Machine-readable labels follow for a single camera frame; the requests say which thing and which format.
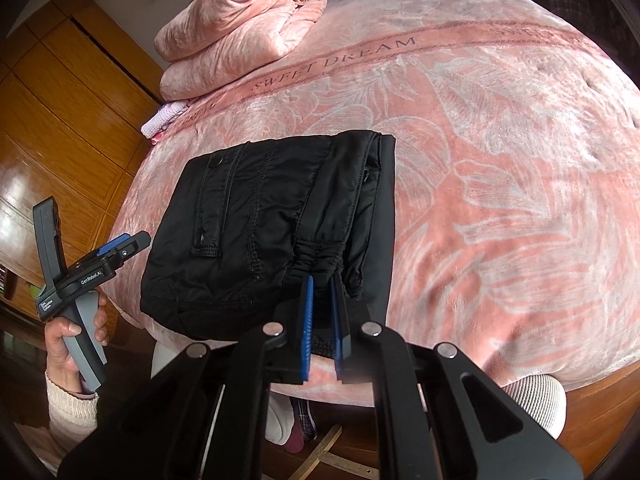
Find black padded pants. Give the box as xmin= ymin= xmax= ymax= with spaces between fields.
xmin=140 ymin=130 xmax=396 ymax=341

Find person's left forearm sleeve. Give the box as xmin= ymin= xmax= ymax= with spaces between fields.
xmin=15 ymin=373 xmax=100 ymax=477

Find person's left hand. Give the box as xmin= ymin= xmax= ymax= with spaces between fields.
xmin=44 ymin=292 xmax=108 ymax=396

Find wooden stool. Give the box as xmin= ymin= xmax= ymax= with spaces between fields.
xmin=288 ymin=425 xmax=380 ymax=480

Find folded pink white towel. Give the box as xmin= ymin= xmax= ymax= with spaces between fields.
xmin=140 ymin=100 xmax=191 ymax=139

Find wooden wardrobe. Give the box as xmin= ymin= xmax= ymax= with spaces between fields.
xmin=1 ymin=0 xmax=163 ymax=318

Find folded pink comforter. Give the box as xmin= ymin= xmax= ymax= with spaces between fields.
xmin=154 ymin=0 xmax=326 ymax=102

